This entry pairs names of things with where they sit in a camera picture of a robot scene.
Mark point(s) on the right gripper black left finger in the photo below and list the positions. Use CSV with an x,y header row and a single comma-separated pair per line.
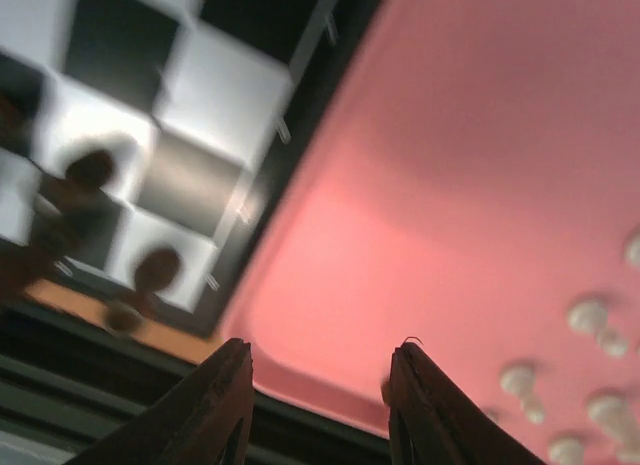
x,y
205,419

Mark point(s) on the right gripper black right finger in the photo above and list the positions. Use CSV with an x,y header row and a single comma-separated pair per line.
x,y
432,421

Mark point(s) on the dark brown rook piece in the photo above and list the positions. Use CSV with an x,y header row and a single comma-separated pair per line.
x,y
128,310

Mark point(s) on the white chess piece front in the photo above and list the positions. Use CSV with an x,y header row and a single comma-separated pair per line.
x,y
518,379

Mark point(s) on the black white chess board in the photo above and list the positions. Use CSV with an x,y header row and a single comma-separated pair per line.
x,y
205,106

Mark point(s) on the white piece tray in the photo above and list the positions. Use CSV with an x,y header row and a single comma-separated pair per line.
x,y
589,316
611,411
567,449

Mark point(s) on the pink plastic tray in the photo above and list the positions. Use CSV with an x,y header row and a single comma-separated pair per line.
x,y
476,174

